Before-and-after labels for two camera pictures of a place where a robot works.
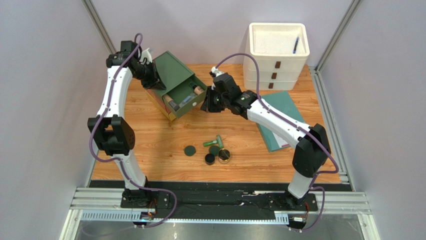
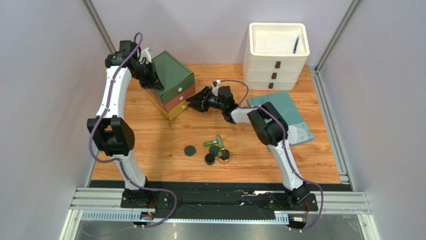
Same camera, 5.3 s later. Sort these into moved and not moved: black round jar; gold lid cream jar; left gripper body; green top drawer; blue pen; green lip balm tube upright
Moved: green top drawer
Not moved: green lip balm tube upright; left gripper body; gold lid cream jar; blue pen; black round jar
